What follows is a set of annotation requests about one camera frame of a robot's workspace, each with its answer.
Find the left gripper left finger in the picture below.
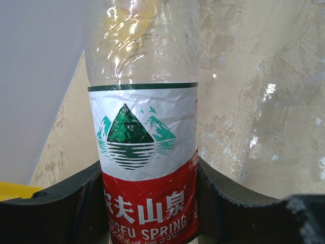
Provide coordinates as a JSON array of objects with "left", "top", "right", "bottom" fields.
[{"left": 1, "top": 162, "right": 109, "bottom": 243}]

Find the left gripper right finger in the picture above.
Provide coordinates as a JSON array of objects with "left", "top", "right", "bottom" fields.
[{"left": 197, "top": 158, "right": 324, "bottom": 243}]

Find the red label water bottle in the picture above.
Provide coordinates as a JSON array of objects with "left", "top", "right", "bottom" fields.
[{"left": 84, "top": 1, "right": 200, "bottom": 243}]

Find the yellow plastic shopping basket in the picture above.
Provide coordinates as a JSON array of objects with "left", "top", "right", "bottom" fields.
[{"left": 0, "top": 181, "right": 43, "bottom": 201}]

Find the yellow chips bag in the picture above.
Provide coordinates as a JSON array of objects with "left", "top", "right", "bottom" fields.
[{"left": 100, "top": 1, "right": 162, "bottom": 54}]

